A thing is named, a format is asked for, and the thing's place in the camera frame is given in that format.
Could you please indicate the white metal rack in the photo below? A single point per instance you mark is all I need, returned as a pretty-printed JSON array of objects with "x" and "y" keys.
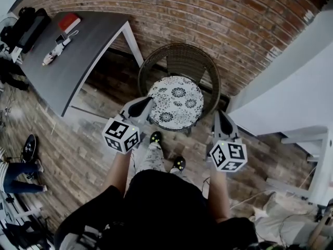
[{"x": 15, "y": 212}]

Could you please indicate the person's right black shoe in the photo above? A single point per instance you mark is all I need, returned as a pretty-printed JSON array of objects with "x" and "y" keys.
[{"x": 179, "y": 163}]

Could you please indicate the person's right forearm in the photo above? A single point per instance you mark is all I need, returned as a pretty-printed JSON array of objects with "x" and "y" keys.
[{"x": 218, "y": 194}]

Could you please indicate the person's left leg patterned trousers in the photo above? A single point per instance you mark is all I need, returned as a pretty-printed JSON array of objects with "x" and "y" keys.
[{"x": 153, "y": 157}]

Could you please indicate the brown wicker chair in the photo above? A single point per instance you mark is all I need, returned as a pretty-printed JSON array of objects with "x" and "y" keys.
[{"x": 182, "y": 59}]

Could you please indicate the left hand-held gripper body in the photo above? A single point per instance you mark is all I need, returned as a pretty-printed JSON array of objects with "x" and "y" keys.
[{"x": 121, "y": 135}]

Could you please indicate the white patterned bottle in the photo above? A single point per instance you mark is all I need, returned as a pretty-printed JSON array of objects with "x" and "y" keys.
[{"x": 52, "y": 55}]

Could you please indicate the person's left black shoe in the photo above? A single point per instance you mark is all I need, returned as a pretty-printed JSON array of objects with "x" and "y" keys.
[{"x": 156, "y": 137}]

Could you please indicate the black and white floral cushion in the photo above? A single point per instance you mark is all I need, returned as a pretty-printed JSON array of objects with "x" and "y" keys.
[{"x": 179, "y": 105}]

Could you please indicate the black shoe on floor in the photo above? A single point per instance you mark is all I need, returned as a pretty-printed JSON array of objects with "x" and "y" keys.
[{"x": 30, "y": 147}]

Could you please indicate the red book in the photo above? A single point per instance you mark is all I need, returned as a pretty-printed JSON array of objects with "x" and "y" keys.
[{"x": 68, "y": 22}]

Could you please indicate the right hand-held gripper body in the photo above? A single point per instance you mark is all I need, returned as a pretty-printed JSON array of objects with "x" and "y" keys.
[{"x": 229, "y": 156}]

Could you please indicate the person's black shoe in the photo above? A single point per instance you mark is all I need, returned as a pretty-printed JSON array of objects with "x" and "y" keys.
[
  {"x": 179, "y": 163},
  {"x": 156, "y": 137}
]

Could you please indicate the white wall socket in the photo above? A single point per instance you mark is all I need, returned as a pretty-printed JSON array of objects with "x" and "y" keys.
[{"x": 308, "y": 16}]

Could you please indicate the person's black shirt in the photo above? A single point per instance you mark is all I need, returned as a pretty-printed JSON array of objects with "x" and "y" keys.
[{"x": 161, "y": 212}]

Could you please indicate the person's left forearm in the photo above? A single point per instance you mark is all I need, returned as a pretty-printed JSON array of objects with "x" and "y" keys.
[{"x": 118, "y": 169}]

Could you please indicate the black bag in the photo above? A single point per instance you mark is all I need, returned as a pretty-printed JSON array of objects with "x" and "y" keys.
[{"x": 28, "y": 30}]

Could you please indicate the beige crumpled cloth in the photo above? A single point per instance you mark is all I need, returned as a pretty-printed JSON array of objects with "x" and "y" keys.
[{"x": 281, "y": 217}]

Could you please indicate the grey table with white legs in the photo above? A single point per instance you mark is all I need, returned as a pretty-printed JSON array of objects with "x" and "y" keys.
[{"x": 78, "y": 61}]

